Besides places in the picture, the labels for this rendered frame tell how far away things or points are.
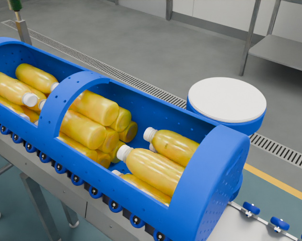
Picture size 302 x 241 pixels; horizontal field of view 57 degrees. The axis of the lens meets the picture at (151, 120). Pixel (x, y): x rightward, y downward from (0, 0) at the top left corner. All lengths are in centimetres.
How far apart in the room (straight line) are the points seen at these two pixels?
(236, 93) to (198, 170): 59
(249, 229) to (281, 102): 231
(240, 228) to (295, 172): 158
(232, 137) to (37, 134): 49
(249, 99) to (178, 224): 62
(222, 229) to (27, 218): 147
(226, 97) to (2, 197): 168
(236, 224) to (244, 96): 47
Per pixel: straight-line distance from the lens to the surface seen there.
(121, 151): 68
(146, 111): 85
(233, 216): 84
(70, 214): 179
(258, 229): 84
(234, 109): 100
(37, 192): 148
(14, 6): 161
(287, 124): 278
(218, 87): 110
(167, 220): 58
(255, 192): 212
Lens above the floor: 162
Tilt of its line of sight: 40 degrees down
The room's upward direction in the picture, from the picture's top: straight up
